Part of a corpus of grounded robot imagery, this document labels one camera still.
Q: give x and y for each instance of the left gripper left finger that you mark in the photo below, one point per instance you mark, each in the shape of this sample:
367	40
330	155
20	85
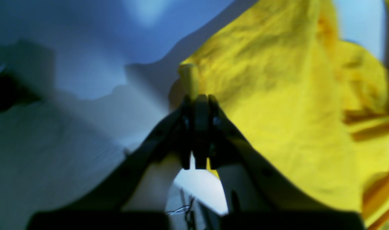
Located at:
142	180

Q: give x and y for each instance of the orange t-shirt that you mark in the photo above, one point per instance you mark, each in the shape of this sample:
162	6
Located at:
314	105

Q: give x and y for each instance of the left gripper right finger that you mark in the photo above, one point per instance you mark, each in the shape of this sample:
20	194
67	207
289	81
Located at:
250	182

